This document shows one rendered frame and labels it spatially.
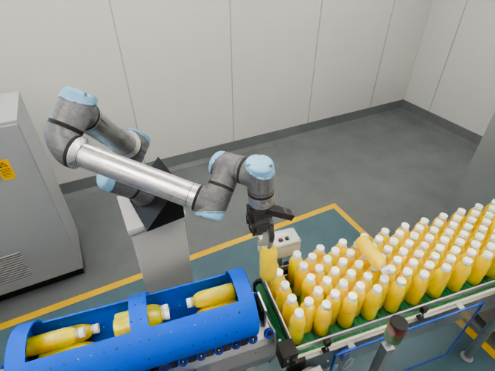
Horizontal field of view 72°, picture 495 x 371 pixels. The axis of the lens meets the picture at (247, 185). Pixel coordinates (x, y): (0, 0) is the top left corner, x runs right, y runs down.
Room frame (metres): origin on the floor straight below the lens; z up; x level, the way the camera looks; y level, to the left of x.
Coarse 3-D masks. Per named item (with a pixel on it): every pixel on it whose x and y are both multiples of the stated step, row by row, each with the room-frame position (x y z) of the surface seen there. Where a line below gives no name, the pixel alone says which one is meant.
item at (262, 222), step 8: (248, 208) 0.86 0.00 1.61; (248, 216) 0.87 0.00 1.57; (256, 216) 0.86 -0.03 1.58; (264, 216) 0.88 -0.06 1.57; (272, 216) 0.88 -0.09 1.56; (248, 224) 0.87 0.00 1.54; (256, 224) 0.85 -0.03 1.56; (264, 224) 0.85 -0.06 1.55; (272, 224) 0.86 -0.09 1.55; (256, 232) 0.85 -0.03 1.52
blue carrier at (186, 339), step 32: (192, 288) 0.93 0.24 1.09; (64, 320) 0.76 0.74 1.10; (96, 320) 0.79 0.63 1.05; (192, 320) 0.70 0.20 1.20; (224, 320) 0.72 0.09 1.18; (256, 320) 0.74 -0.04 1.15; (64, 352) 0.58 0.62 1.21; (96, 352) 0.59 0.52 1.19; (128, 352) 0.60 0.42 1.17; (160, 352) 0.62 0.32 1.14; (192, 352) 0.65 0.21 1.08
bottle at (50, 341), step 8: (64, 328) 0.70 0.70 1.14; (72, 328) 0.71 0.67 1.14; (32, 336) 0.67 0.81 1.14; (40, 336) 0.67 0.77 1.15; (48, 336) 0.67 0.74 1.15; (56, 336) 0.67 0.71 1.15; (64, 336) 0.67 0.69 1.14; (72, 336) 0.68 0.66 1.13; (32, 344) 0.64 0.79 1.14; (40, 344) 0.64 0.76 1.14; (48, 344) 0.65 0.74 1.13; (56, 344) 0.65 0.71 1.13; (64, 344) 0.65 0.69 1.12; (32, 352) 0.62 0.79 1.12; (40, 352) 0.63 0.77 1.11
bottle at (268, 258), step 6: (264, 246) 0.88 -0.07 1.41; (264, 252) 0.87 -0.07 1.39; (270, 252) 0.87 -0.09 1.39; (276, 252) 0.88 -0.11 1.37; (264, 258) 0.86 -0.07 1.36; (270, 258) 0.86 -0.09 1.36; (276, 258) 0.88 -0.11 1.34; (264, 264) 0.86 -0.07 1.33; (270, 264) 0.86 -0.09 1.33; (276, 264) 0.88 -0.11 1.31; (264, 270) 0.86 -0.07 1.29; (270, 270) 0.86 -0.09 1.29; (276, 270) 0.89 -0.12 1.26; (264, 276) 0.86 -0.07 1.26; (270, 276) 0.86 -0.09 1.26
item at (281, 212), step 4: (272, 208) 0.89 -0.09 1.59; (276, 208) 0.90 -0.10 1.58; (280, 208) 0.91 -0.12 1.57; (284, 208) 0.92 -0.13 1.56; (288, 208) 0.93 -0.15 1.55; (268, 212) 0.87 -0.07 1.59; (272, 212) 0.87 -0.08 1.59; (276, 212) 0.88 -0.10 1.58; (280, 212) 0.88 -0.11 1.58; (284, 212) 0.89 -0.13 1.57; (288, 212) 0.90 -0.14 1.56; (276, 216) 0.88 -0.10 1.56; (280, 216) 0.88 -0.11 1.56; (284, 216) 0.89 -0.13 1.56; (288, 216) 0.89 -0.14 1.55; (292, 216) 0.89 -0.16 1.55
